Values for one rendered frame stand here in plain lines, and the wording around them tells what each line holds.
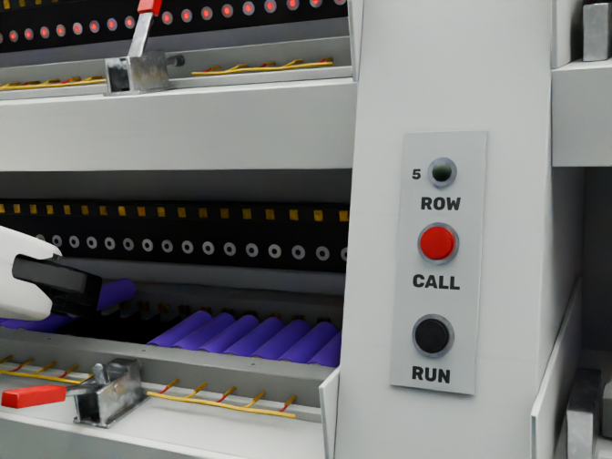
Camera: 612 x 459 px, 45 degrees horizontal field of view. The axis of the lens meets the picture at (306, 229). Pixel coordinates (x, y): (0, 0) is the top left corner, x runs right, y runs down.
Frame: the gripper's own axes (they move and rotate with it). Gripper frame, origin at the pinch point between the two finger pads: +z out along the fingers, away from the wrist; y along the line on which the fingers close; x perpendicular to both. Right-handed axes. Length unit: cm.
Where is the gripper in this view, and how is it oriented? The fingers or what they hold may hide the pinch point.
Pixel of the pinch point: (64, 291)
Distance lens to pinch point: 56.7
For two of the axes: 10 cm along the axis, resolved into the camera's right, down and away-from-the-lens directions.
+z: 4.1, 2.7, 8.7
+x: 1.4, -9.6, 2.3
